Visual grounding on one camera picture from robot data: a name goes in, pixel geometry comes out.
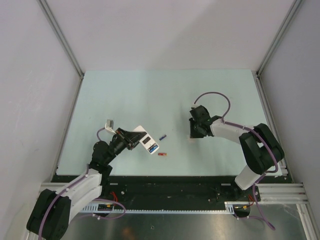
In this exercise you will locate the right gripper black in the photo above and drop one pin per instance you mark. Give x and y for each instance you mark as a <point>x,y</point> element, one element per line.
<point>192,134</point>

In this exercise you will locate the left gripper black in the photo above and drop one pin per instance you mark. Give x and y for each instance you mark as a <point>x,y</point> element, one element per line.
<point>129,139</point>

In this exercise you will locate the white remote control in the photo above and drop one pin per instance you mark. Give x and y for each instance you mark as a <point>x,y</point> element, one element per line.
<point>147,141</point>

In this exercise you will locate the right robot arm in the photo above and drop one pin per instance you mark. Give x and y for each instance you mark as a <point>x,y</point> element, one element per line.
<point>260,148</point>

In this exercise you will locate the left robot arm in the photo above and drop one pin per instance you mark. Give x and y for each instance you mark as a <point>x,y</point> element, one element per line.
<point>55,209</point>

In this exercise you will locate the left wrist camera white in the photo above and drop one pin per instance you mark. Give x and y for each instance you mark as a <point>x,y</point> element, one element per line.
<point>109,126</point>

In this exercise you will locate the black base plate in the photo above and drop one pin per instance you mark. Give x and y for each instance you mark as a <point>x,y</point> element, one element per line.
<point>180,193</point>

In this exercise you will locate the right aluminium frame post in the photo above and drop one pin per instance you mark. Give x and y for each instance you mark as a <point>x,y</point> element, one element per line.
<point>284,27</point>

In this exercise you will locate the aluminium frame post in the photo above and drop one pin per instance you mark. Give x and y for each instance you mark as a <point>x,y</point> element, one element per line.
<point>49,15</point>
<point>284,27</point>

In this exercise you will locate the left aluminium frame post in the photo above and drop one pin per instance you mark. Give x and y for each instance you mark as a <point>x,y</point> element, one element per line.
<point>49,15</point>

